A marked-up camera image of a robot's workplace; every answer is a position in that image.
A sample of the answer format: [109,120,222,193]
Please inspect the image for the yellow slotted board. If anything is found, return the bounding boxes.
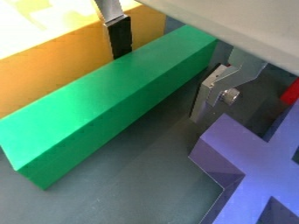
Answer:
[0,0,167,119]

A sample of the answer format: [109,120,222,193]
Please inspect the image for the purple branched block piece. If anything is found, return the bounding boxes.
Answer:
[190,101,299,224]

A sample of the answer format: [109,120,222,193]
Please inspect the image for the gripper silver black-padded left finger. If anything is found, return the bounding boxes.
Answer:
[95,0,133,59]

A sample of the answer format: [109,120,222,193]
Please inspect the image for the red block piece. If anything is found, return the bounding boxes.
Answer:
[281,78,299,105]

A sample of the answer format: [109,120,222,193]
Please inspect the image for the green rectangular bar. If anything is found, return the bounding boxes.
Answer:
[0,25,217,189]

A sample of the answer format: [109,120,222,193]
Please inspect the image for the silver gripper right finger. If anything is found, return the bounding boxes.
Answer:
[190,48,267,123]

